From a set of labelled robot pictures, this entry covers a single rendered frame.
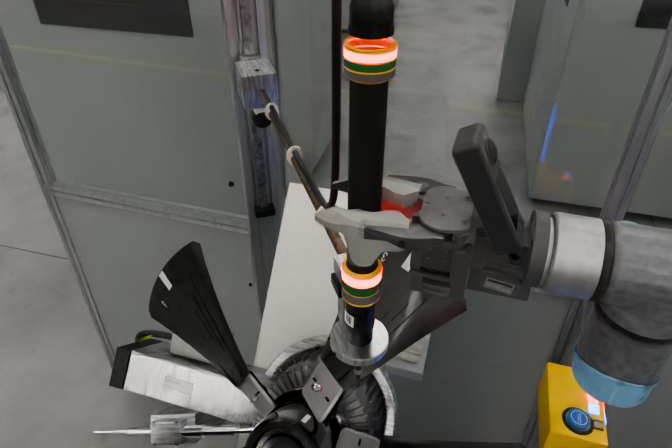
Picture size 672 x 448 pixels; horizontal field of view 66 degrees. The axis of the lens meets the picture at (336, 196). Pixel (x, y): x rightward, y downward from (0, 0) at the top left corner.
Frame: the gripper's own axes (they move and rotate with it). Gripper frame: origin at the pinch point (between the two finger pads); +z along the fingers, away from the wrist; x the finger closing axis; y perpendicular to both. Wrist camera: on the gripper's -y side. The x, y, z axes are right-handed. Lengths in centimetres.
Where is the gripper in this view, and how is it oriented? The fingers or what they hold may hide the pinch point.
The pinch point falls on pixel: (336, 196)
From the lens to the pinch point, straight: 51.4
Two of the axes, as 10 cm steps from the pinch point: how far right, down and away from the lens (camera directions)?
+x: 2.9, -5.4, 7.9
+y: 0.0, 8.3, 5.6
